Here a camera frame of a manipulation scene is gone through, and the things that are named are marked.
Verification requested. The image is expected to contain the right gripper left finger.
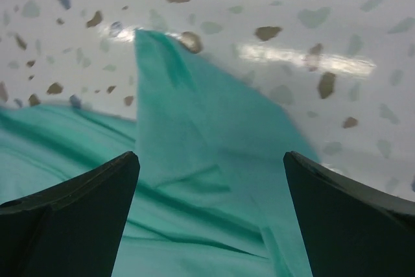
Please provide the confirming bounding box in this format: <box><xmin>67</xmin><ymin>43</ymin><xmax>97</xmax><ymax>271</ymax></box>
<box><xmin>1</xmin><ymin>151</ymin><xmax>140</xmax><ymax>277</ymax></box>

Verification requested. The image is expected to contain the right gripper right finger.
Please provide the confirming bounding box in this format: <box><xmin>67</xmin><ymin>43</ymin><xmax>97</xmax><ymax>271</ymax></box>
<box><xmin>283</xmin><ymin>152</ymin><xmax>414</xmax><ymax>277</ymax></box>

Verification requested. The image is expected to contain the mint green t shirt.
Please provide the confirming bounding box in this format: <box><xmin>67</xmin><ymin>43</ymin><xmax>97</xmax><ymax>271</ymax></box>
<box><xmin>1</xmin><ymin>30</ymin><xmax>315</xmax><ymax>276</ymax></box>

